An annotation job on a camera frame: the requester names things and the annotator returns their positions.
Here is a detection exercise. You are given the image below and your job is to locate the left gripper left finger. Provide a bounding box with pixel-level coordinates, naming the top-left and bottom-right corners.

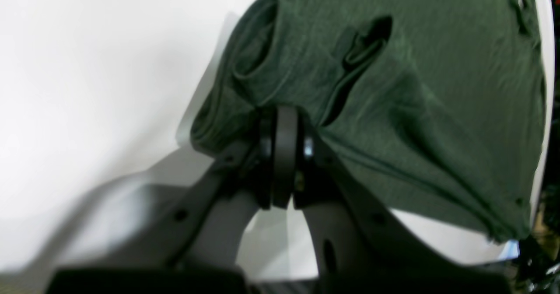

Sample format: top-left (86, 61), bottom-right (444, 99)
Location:
top-left (57, 107), bottom-right (277, 294)

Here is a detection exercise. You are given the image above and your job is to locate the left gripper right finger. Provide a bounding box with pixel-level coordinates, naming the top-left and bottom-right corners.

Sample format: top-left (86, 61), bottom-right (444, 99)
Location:
top-left (276, 106), bottom-right (511, 294)

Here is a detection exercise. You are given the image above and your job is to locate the green long-sleeve shirt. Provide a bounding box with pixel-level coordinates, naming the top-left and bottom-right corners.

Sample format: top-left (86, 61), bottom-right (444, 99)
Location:
top-left (190, 0), bottom-right (545, 242)

